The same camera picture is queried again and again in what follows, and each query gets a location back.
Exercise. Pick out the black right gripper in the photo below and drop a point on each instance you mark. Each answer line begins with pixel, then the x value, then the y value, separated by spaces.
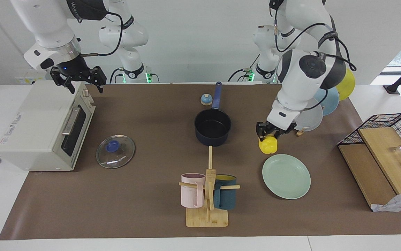
pixel 80 75

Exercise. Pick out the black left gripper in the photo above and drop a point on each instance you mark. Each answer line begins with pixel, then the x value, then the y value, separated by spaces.
pixel 284 129

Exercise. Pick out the glass lid with blue knob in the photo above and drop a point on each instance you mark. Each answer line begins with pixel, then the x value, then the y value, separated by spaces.
pixel 115 153

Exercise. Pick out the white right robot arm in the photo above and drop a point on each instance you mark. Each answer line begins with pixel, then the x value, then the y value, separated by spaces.
pixel 47 28

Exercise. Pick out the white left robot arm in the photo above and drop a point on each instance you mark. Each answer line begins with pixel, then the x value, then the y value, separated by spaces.
pixel 301 80

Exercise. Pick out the wooden plate rack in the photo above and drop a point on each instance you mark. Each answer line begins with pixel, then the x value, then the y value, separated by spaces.
pixel 300 132

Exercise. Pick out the grey plate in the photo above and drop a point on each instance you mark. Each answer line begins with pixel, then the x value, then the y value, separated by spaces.
pixel 310 120

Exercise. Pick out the green plate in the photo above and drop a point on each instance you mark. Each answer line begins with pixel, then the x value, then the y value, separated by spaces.
pixel 286 177

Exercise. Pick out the light blue plate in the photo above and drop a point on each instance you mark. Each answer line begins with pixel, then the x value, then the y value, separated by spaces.
pixel 330 101

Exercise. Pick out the yellow plate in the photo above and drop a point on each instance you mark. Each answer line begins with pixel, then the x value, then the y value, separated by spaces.
pixel 347 85

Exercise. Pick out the beige toaster oven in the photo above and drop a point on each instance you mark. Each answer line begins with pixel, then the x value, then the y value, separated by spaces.
pixel 36 129

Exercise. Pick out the small blue knob lid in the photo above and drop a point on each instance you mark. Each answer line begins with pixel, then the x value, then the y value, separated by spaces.
pixel 206 100

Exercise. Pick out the dark teal mug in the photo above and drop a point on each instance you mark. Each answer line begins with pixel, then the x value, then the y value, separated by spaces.
pixel 225 197

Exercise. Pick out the pink mug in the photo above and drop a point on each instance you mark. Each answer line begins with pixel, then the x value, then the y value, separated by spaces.
pixel 191 195

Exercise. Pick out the wooden mug tree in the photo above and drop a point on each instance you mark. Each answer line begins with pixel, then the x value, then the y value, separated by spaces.
pixel 207 218

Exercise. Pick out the brown table mat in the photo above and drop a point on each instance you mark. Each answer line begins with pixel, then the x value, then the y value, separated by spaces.
pixel 116 202

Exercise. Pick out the marbled white paper strip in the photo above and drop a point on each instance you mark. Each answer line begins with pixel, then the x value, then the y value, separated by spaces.
pixel 399 202

